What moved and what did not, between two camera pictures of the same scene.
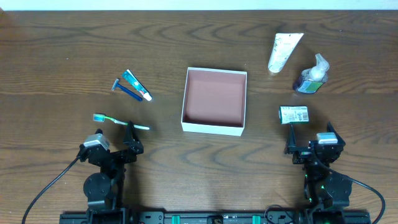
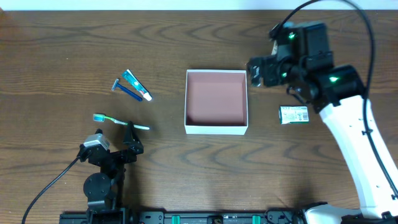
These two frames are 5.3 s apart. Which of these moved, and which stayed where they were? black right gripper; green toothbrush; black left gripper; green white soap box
Moved: black right gripper
Stayed: green toothbrush; green white soap box; black left gripper
